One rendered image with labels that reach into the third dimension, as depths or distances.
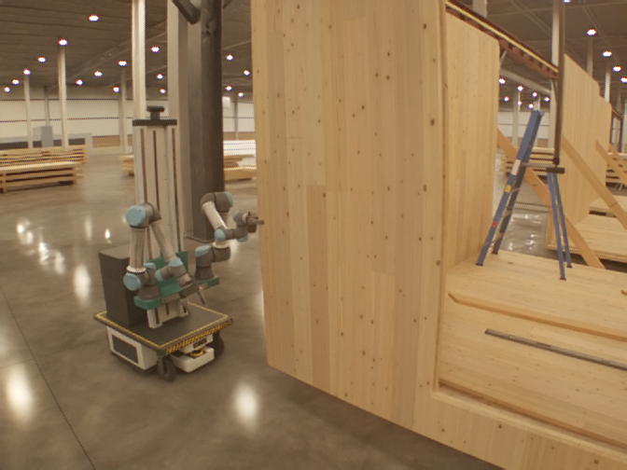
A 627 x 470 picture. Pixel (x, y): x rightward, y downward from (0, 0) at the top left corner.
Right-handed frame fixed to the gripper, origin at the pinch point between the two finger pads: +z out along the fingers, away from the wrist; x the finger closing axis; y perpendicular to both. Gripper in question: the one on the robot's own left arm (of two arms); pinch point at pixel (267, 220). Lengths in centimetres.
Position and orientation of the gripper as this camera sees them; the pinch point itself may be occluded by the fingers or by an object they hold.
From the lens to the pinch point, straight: 260.0
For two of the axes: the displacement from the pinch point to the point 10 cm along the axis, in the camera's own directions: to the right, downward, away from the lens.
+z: 7.2, 1.2, -6.8
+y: -0.3, -9.8, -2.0
